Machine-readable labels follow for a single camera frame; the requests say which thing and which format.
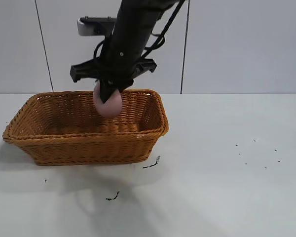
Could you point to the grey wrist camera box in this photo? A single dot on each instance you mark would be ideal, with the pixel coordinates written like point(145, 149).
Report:
point(88, 27)

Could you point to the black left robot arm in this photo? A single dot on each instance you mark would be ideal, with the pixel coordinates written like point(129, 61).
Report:
point(138, 17)

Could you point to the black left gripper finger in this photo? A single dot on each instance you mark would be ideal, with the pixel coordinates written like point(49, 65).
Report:
point(107, 91)

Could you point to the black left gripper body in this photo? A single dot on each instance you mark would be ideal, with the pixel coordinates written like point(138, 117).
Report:
point(123, 64)

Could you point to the pink peach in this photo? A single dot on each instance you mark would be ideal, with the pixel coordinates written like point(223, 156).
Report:
point(111, 106)

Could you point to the brown wicker basket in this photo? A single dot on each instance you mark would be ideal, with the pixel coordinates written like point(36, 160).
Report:
point(88, 148)

